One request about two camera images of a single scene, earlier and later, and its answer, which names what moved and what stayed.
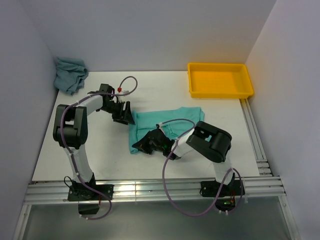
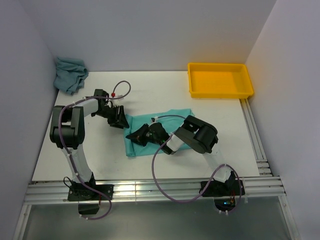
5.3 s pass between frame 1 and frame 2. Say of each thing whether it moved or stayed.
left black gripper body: moved
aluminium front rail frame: stayed
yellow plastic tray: stayed
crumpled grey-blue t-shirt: stayed
